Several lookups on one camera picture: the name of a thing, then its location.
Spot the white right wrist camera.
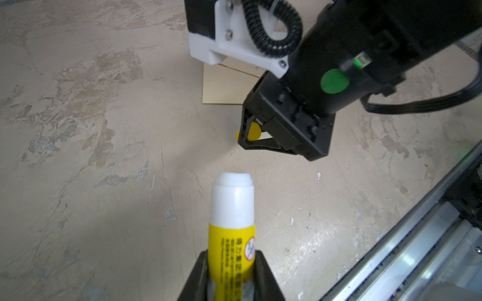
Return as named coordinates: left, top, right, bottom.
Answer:
left=185, top=1, right=289, bottom=78

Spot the yellow glue stick cap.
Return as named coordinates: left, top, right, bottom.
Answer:
left=247, top=122, right=262, bottom=142

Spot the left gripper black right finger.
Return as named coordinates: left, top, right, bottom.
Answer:
left=254, top=250, right=286, bottom=301

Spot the manila paper envelope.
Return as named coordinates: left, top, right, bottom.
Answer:
left=202, top=57, right=265, bottom=105

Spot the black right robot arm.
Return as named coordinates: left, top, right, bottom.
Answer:
left=238, top=1, right=481, bottom=161

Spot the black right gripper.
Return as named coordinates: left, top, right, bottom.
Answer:
left=237, top=71, right=335, bottom=161

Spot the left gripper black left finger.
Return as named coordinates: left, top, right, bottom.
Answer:
left=178, top=250, right=208, bottom=301

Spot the yellow glue stick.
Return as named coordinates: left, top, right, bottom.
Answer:
left=207, top=173, right=256, bottom=300

